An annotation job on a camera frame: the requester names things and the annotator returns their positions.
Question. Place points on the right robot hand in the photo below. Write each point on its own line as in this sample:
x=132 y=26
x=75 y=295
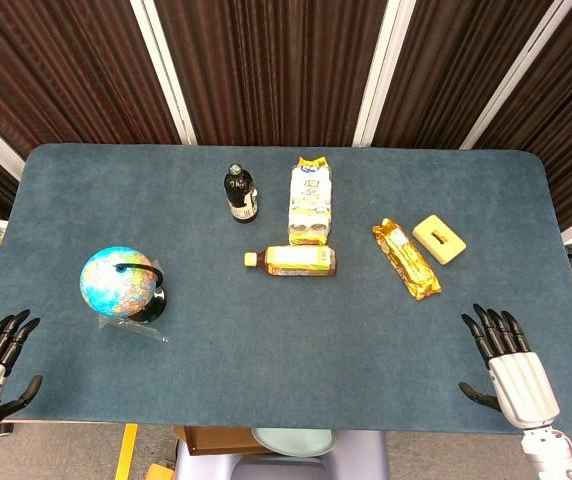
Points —
x=521 y=380

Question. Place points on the golden wrapped snack bar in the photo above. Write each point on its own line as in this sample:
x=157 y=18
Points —
x=406 y=257

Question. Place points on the brown cardboard box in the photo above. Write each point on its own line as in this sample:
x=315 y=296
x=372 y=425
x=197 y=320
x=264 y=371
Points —
x=216 y=440

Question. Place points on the pale green plate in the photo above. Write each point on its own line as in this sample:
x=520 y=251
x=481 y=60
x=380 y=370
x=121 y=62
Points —
x=293 y=441

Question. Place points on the yellow cap tea bottle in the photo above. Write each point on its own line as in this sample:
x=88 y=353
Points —
x=296 y=260

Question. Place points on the small world globe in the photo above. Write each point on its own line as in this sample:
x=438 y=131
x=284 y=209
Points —
x=116 y=281

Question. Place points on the yellow rectangular block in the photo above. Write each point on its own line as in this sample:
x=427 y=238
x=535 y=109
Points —
x=439 y=239

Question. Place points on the dark glass bottle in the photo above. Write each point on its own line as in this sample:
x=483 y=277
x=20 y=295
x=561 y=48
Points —
x=240 y=195

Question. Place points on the yellow white snack package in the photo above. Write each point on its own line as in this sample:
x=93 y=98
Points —
x=310 y=200

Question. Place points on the yellow floor tape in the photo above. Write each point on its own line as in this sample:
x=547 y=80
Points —
x=126 y=451

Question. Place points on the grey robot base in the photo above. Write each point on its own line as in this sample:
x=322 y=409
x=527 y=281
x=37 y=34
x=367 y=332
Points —
x=286 y=457

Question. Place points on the blue table mat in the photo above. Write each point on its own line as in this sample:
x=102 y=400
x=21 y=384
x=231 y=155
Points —
x=286 y=320

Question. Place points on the clear plastic sheet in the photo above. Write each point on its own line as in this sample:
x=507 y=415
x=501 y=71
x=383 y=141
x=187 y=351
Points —
x=136 y=330

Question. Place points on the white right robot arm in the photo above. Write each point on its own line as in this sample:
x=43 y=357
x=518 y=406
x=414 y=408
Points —
x=548 y=452

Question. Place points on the black globe stand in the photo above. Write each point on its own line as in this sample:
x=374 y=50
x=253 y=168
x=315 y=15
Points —
x=155 y=295

